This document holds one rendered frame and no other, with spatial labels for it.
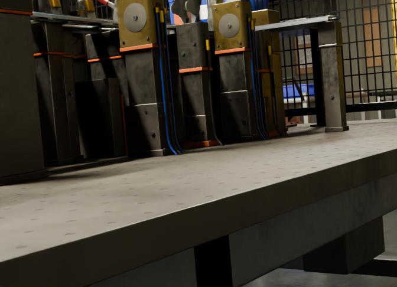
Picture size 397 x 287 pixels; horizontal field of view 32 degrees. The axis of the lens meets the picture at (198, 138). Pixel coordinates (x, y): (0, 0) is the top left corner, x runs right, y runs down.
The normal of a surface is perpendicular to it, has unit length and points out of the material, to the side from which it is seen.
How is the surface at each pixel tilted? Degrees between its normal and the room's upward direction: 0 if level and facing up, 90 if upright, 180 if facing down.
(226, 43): 90
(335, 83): 90
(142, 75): 90
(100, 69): 90
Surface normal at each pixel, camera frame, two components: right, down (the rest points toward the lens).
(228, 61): -0.52, 0.08
